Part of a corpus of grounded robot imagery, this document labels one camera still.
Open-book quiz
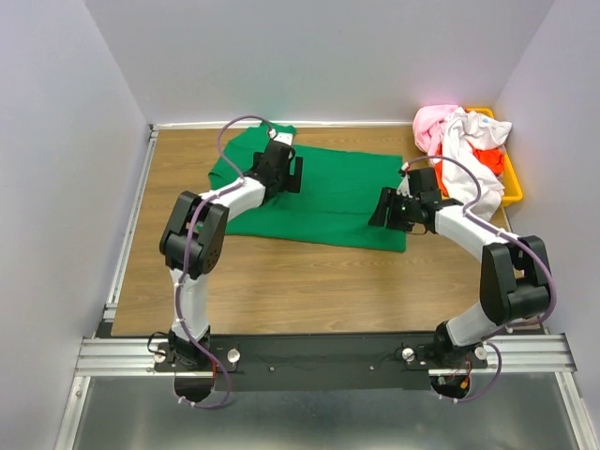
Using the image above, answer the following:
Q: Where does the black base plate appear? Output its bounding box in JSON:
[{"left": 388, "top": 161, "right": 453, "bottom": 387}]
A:
[{"left": 147, "top": 331, "right": 488, "bottom": 404}]

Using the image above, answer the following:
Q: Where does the yellow plastic bin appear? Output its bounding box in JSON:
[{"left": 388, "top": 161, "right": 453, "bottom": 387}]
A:
[{"left": 429, "top": 107, "right": 524, "bottom": 209}]

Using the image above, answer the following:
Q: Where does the white t-shirt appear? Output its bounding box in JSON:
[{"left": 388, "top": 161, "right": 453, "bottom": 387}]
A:
[{"left": 440, "top": 107, "right": 513, "bottom": 220}]

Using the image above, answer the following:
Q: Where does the green t-shirt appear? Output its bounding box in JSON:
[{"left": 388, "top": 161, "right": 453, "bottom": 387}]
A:
[{"left": 227, "top": 143, "right": 407, "bottom": 252}]

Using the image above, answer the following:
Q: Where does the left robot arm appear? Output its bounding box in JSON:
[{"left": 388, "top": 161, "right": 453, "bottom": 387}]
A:
[{"left": 159, "top": 132, "right": 303, "bottom": 370}]

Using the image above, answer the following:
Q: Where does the pink t-shirt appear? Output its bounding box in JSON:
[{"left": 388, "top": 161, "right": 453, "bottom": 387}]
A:
[{"left": 412, "top": 104, "right": 458, "bottom": 156}]

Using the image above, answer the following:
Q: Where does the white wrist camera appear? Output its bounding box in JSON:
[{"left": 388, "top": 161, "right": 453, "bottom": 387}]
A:
[
  {"left": 397, "top": 162, "right": 411, "bottom": 197},
  {"left": 268, "top": 129, "right": 294, "bottom": 146}
]

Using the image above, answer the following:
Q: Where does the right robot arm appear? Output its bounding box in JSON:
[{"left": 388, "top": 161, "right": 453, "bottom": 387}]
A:
[{"left": 368, "top": 168, "right": 556, "bottom": 368}]

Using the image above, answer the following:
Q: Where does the orange t-shirt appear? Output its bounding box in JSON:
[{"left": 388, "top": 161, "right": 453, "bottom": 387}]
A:
[{"left": 432, "top": 146, "right": 504, "bottom": 196}]

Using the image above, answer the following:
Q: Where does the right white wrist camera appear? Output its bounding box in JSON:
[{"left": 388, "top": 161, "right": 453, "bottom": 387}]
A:
[{"left": 397, "top": 162, "right": 411, "bottom": 197}]

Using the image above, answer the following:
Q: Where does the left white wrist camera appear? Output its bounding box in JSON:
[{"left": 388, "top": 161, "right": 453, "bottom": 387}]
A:
[{"left": 268, "top": 129, "right": 294, "bottom": 146}]

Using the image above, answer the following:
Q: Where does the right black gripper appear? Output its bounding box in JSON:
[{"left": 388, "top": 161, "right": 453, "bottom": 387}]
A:
[{"left": 367, "top": 187, "right": 419, "bottom": 233}]

